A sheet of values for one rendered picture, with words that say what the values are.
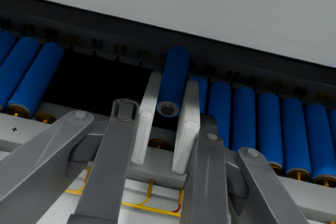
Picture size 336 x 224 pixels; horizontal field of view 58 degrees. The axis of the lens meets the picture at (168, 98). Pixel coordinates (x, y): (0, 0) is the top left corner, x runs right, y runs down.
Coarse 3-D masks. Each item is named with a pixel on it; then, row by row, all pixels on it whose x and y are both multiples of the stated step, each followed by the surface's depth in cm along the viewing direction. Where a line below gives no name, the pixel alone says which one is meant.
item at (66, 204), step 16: (112, 16) 27; (16, 32) 27; (64, 48) 27; (80, 48) 27; (144, 64) 28; (320, 64) 27; (224, 80) 28; (288, 96) 28; (0, 112) 22; (48, 112) 23; (64, 112) 23; (160, 128) 24; (64, 192) 20; (128, 192) 20; (64, 208) 19; (128, 208) 20; (160, 208) 20; (176, 208) 20
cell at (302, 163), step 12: (288, 108) 25; (300, 108) 25; (288, 120) 24; (300, 120) 24; (288, 132) 23; (300, 132) 23; (288, 144) 23; (300, 144) 22; (288, 156) 22; (300, 156) 22; (288, 168) 22; (300, 168) 22
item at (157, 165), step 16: (0, 128) 19; (16, 128) 19; (32, 128) 19; (0, 144) 19; (16, 144) 19; (144, 160) 19; (160, 160) 20; (128, 176) 20; (144, 176) 20; (160, 176) 19; (176, 176) 19; (80, 192) 19; (304, 192) 20; (320, 192) 20; (144, 208) 19; (304, 208) 19; (320, 208) 19
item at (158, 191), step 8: (0, 152) 20; (8, 152) 20; (80, 176) 20; (128, 184) 20; (136, 184) 20; (144, 184) 20; (144, 192) 20; (152, 192) 20; (160, 192) 20; (168, 192) 20; (176, 192) 20; (176, 200) 20
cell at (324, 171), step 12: (312, 108) 25; (324, 108) 25; (312, 120) 24; (324, 120) 24; (312, 132) 24; (324, 132) 23; (312, 144) 23; (324, 144) 23; (312, 156) 23; (324, 156) 22; (312, 168) 22; (324, 168) 22
